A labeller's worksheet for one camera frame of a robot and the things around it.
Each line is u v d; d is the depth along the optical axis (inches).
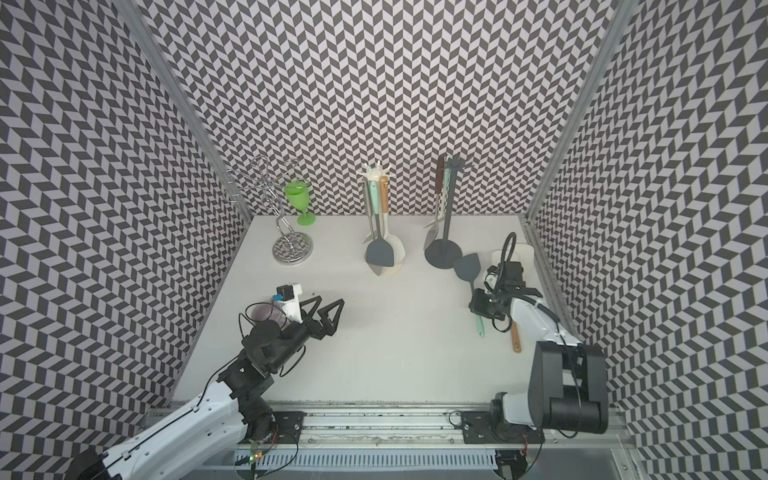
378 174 29.7
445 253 41.5
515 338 33.7
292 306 25.9
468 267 39.2
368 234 35.5
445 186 33.5
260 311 31.3
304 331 26.1
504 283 27.4
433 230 38.2
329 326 26.3
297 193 40.3
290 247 42.8
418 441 27.9
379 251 35.7
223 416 20.1
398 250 37.7
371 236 35.8
